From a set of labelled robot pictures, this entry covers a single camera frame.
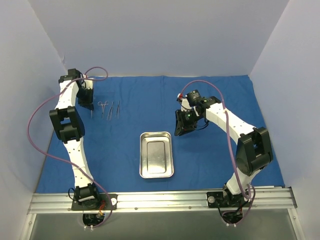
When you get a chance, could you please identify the steel tweezers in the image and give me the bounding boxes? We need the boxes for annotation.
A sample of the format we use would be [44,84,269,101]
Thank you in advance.
[116,101,120,119]
[107,102,114,121]

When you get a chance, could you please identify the stainless steel instrument tray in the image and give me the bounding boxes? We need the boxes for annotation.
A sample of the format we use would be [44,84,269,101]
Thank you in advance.
[139,131,174,179]

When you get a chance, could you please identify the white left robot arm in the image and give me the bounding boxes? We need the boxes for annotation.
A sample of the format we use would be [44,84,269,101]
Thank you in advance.
[49,68,174,210]

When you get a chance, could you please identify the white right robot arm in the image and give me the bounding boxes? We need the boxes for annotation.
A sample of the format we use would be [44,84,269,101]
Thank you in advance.
[174,94,274,207]

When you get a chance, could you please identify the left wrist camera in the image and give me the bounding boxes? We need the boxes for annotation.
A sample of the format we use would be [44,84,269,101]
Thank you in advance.
[67,68,82,80]

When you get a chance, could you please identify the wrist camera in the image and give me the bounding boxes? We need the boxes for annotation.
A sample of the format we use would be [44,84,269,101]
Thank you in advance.
[67,68,82,80]
[186,89,203,107]

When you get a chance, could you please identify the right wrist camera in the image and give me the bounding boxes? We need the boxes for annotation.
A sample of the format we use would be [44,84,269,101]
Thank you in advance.
[186,89,203,107]

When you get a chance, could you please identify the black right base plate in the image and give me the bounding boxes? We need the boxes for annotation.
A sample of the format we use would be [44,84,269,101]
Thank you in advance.
[206,190,250,209]

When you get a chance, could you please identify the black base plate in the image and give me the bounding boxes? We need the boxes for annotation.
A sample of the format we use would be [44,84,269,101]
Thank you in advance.
[206,190,250,209]
[71,193,118,211]

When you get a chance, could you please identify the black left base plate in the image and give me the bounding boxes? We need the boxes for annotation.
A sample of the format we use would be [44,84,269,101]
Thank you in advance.
[71,193,118,211]

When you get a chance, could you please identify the aluminium front rail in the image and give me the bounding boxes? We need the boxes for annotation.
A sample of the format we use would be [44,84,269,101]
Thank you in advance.
[27,187,298,214]

